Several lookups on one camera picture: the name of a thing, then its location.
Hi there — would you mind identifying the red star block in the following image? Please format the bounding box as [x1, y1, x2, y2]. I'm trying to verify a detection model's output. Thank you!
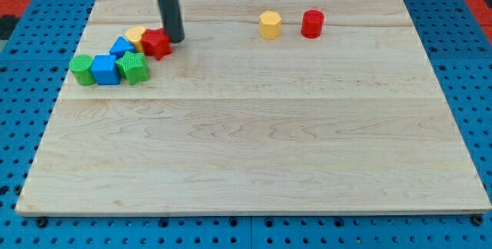
[141, 28, 172, 60]

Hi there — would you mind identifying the green star block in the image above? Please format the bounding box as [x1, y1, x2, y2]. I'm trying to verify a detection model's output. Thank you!
[115, 51, 149, 85]

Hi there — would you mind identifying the yellow heart block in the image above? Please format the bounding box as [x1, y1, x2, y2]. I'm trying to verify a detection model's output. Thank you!
[125, 25, 147, 53]

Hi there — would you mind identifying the light wooden board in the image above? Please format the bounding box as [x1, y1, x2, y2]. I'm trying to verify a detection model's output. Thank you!
[16, 0, 491, 217]

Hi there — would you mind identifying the yellow hexagon block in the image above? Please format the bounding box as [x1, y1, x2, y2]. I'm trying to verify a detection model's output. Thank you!
[259, 10, 282, 40]

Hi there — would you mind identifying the red cylinder block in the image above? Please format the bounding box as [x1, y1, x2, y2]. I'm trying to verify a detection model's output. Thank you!
[301, 9, 324, 38]

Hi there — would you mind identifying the blue triangle block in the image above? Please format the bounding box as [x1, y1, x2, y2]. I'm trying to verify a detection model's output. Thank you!
[109, 36, 136, 59]

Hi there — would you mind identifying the blue cube block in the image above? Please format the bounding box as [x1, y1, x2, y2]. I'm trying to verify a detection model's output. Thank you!
[91, 55, 121, 85]

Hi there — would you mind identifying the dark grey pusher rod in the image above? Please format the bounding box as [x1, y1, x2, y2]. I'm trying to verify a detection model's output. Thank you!
[158, 0, 185, 44]

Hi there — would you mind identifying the green cylinder block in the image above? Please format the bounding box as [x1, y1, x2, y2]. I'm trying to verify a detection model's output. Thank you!
[68, 55, 96, 86]

